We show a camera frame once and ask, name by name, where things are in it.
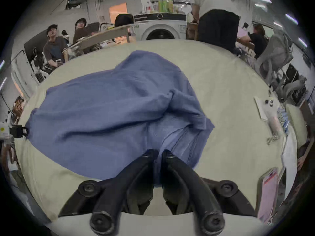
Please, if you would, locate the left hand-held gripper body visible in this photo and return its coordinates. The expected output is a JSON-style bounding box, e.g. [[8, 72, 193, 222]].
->
[[0, 112, 29, 140]]

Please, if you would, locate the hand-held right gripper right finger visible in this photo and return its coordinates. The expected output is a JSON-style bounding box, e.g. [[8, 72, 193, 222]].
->
[[161, 149, 256, 236]]

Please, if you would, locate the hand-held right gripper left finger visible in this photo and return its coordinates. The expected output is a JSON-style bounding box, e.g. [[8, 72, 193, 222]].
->
[[58, 149, 159, 236]]

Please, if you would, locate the blue shirt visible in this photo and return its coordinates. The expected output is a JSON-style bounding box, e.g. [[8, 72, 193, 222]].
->
[[25, 50, 215, 182]]

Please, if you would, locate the pink phone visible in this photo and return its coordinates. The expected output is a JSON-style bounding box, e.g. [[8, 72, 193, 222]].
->
[[256, 167, 280, 224]]

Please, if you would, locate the bed with beige sheet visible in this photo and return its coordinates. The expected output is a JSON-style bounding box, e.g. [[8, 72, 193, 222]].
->
[[15, 39, 299, 228]]

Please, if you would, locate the clear plastic bag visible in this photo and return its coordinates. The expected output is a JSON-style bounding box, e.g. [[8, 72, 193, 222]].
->
[[268, 114, 286, 138]]

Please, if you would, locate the white hand controller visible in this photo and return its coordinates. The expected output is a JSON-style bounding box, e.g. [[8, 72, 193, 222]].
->
[[254, 96, 281, 121]]

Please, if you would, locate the wooden table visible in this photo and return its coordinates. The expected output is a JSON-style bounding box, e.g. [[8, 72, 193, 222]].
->
[[62, 24, 131, 56]]

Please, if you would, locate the grey office chair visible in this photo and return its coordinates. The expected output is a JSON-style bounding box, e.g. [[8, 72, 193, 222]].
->
[[255, 30, 295, 81], [274, 75, 308, 103]]

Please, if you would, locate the white washing machine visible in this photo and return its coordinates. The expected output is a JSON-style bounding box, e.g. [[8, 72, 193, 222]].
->
[[134, 0, 188, 41]]

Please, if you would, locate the black backpack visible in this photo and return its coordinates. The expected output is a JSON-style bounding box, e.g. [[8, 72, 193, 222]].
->
[[114, 13, 135, 28]]

